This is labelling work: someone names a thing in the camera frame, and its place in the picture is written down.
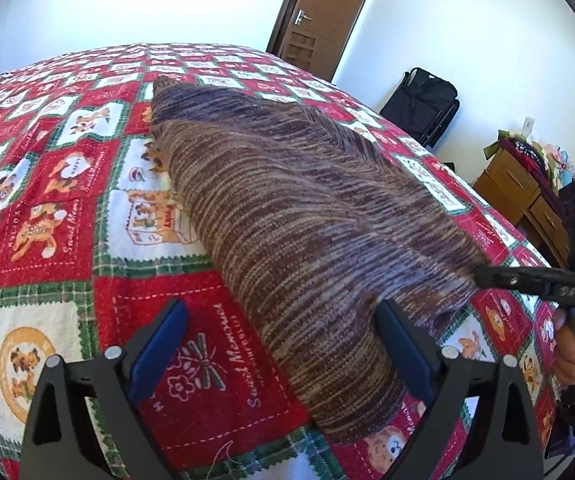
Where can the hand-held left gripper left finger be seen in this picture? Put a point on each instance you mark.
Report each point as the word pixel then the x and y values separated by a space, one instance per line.
pixel 160 350

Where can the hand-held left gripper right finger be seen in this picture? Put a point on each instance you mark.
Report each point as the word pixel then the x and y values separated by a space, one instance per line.
pixel 402 345

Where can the wooden desk with drawers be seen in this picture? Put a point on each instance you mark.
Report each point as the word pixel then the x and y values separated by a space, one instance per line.
pixel 507 185

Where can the red checkered printed blanket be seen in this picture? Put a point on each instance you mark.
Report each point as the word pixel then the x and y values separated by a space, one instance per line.
pixel 67 170

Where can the dark brown door frame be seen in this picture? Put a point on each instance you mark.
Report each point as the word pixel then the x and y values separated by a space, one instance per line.
pixel 287 7

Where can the black folding chair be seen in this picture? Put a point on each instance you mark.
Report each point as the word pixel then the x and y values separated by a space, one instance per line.
pixel 417 105

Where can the brown wooden door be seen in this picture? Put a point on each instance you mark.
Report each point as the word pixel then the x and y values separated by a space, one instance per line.
pixel 332 5

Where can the white wall socket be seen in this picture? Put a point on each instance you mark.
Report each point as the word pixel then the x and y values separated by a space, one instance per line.
pixel 528 125

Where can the brown knitted sweater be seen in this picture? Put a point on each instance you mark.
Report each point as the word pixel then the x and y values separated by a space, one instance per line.
pixel 292 220

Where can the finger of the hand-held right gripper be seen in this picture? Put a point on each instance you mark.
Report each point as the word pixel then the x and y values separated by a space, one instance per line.
pixel 512 277

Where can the pile of colourful clothes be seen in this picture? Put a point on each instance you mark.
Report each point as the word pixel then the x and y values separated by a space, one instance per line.
pixel 527 152

